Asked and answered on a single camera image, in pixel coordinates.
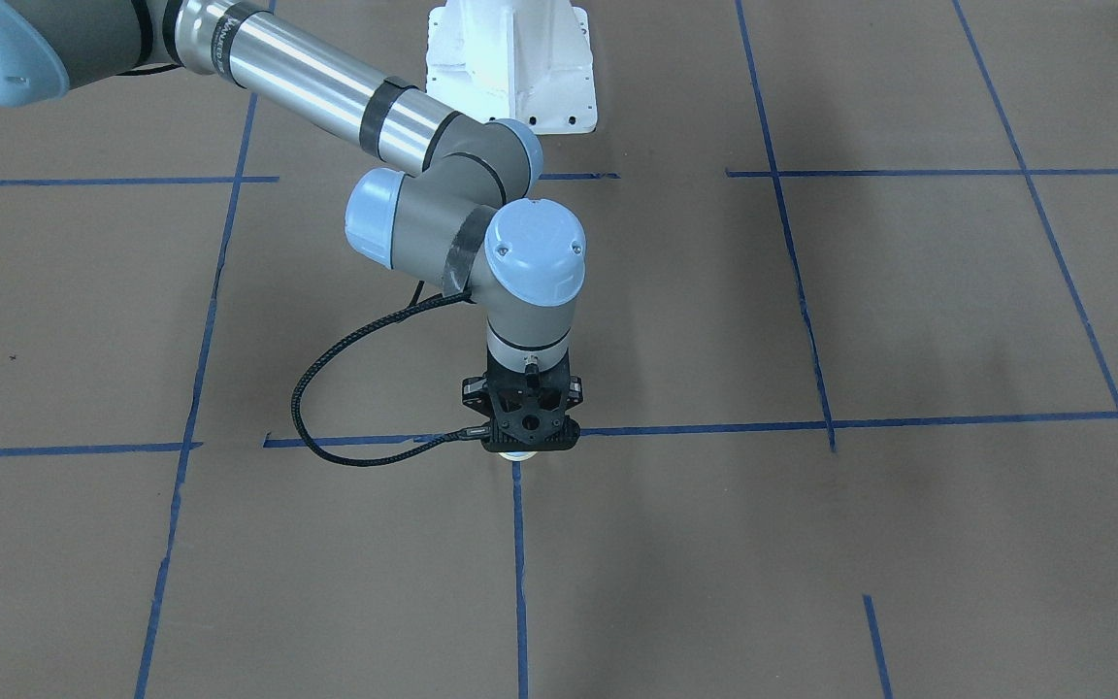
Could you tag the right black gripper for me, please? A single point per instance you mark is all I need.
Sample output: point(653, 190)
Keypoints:
point(471, 392)

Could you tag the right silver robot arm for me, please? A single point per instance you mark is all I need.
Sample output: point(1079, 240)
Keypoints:
point(450, 204)

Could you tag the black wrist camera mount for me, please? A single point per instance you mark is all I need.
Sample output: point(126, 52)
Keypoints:
point(519, 421)

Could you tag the white camera pedestal column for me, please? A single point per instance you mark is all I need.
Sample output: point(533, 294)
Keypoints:
point(530, 61)

